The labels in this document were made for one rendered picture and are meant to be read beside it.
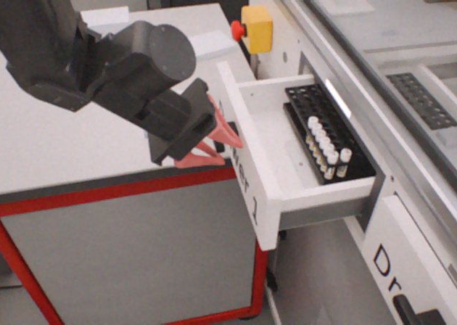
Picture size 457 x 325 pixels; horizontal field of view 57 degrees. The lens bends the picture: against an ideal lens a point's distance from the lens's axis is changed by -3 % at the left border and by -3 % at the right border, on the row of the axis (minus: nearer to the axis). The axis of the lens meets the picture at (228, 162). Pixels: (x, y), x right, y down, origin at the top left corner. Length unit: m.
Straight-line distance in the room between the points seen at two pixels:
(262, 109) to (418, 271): 0.39
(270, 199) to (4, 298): 1.26
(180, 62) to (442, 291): 0.33
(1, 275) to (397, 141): 1.42
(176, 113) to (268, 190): 0.13
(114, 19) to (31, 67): 0.72
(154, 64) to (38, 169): 0.46
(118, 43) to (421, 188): 0.33
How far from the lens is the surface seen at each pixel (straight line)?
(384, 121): 0.51
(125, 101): 0.47
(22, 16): 0.37
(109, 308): 1.17
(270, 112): 0.74
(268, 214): 0.50
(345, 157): 0.57
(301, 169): 0.63
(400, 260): 0.51
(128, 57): 0.40
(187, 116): 0.50
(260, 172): 0.51
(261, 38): 0.88
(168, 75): 0.40
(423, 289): 0.48
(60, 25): 0.39
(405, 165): 0.49
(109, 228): 0.90
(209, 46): 1.05
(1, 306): 1.62
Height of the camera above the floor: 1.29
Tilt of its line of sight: 45 degrees down
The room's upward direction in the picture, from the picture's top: straight up
